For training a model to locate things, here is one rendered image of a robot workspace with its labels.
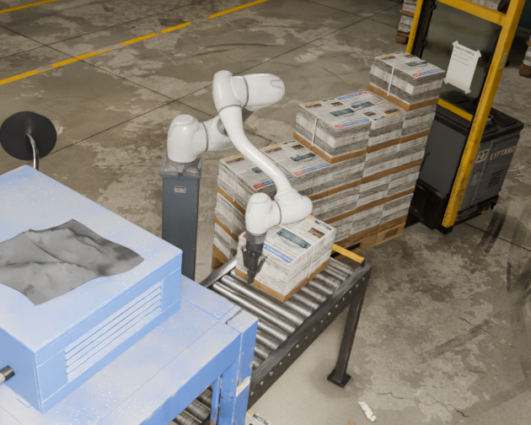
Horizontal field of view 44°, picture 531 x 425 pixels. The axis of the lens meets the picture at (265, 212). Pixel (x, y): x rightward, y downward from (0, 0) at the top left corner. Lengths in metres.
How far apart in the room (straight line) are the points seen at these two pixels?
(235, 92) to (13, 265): 1.46
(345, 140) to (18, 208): 2.50
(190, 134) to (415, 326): 1.88
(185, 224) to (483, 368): 1.92
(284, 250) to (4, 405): 1.58
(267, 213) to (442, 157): 2.65
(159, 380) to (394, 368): 2.47
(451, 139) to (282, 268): 2.45
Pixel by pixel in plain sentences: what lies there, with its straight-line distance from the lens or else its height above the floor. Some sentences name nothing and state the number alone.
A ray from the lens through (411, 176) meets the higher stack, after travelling 4.65.
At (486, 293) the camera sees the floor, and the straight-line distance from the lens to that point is 4.66.
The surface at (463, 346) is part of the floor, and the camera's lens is 4.20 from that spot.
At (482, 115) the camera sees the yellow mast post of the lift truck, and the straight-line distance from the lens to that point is 4.59.
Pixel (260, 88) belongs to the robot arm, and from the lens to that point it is 2.83.
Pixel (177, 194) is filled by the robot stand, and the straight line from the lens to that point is 3.45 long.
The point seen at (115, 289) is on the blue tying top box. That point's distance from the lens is 1.53.
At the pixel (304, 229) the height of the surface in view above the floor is 1.03.
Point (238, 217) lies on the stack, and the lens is 3.87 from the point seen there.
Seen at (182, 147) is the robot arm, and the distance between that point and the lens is 3.32.
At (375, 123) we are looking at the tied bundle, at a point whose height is 1.05.
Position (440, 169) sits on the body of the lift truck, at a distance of 5.10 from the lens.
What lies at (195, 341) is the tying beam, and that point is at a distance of 1.69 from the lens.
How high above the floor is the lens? 2.76
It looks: 34 degrees down
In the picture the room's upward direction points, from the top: 7 degrees clockwise
